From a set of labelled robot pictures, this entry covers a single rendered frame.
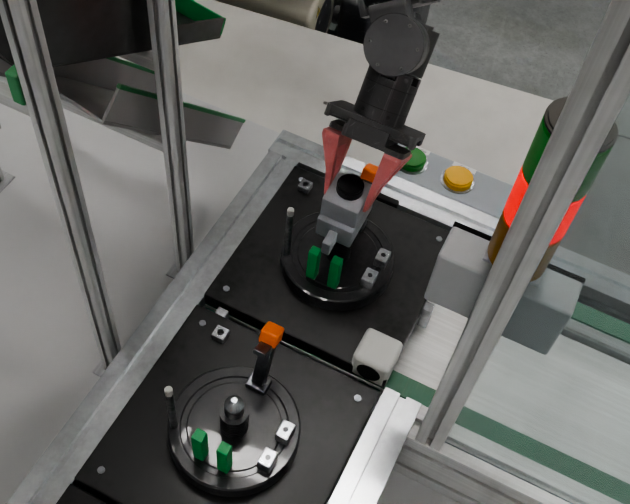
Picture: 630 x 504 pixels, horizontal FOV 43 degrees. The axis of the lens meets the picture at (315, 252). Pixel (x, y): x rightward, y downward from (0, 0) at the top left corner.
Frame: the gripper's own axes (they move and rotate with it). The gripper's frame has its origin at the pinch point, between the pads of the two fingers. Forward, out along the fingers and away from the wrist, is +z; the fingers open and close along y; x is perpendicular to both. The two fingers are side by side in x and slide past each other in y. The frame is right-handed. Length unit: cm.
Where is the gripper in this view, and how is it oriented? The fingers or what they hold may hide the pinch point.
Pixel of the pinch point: (348, 196)
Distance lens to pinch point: 88.6
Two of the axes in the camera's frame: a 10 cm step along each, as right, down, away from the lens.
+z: -3.3, 8.9, 3.1
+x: 2.9, -2.2, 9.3
